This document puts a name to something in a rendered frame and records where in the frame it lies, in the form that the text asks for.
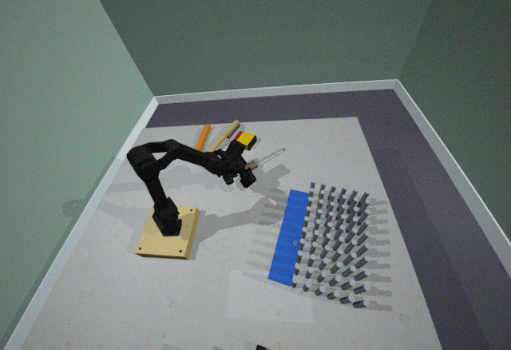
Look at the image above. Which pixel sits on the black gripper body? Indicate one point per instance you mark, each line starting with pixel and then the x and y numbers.
pixel 248 178

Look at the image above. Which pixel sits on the orange flat bar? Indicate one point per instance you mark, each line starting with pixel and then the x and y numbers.
pixel 203 137

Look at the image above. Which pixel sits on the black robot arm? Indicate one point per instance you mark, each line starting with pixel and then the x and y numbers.
pixel 147 168

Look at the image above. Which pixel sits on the blue flat strip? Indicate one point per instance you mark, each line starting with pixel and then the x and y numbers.
pixel 283 264

